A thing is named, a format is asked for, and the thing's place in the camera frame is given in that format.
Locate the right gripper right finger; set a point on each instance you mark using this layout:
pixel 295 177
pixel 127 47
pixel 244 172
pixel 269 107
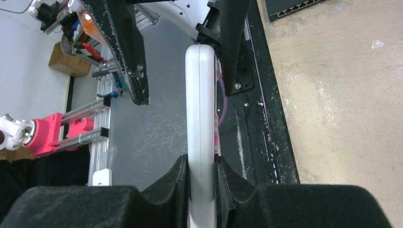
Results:
pixel 243 205

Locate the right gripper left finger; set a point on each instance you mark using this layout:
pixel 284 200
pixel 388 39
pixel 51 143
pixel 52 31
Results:
pixel 164 204

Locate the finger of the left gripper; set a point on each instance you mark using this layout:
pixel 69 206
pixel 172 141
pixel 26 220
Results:
pixel 115 19
pixel 233 14

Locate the red white remote control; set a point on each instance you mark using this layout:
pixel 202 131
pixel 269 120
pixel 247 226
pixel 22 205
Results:
pixel 200 77

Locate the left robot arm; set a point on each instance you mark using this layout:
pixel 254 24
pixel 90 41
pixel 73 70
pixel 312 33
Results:
pixel 217 23

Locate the cardboard box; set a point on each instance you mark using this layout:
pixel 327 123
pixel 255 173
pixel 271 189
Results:
pixel 71 65

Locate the white plastic box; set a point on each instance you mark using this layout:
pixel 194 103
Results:
pixel 102 178

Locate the pink fixture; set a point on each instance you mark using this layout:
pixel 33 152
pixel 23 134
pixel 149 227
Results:
pixel 30 139

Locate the black network switch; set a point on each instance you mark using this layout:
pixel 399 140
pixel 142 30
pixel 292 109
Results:
pixel 278 9

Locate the aluminium frame rail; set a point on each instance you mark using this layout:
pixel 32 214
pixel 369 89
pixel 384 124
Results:
pixel 83 91

